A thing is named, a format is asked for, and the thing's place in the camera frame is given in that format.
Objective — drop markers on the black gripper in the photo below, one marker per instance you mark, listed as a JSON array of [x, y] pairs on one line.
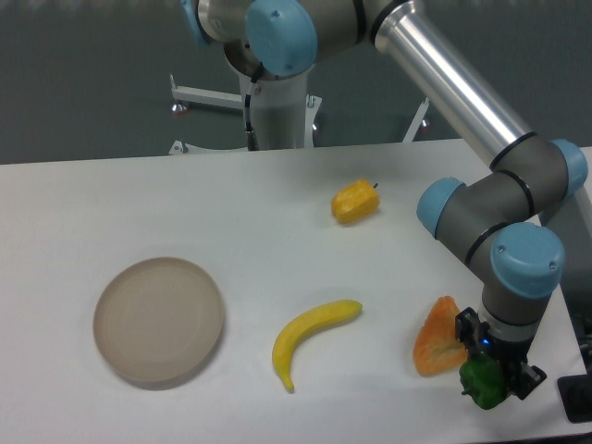
[[506, 343]]

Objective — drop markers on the green toy pepper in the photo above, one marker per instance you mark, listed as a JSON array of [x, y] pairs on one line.
[[482, 380]]

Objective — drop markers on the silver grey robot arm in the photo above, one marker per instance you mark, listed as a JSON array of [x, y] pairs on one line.
[[488, 225]]

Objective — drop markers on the orange toy pepper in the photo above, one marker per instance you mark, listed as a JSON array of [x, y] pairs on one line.
[[436, 349]]

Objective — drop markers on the yellow toy pepper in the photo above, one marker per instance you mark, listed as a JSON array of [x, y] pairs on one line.
[[355, 201]]

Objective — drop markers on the beige round plate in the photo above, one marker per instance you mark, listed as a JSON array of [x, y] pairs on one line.
[[158, 322]]

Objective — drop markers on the black device at table edge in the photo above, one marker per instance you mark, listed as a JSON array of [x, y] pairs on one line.
[[575, 394]]

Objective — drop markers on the yellow toy banana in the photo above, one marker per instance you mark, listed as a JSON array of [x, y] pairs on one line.
[[303, 327]]

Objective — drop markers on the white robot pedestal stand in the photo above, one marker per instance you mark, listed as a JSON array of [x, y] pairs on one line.
[[276, 114]]

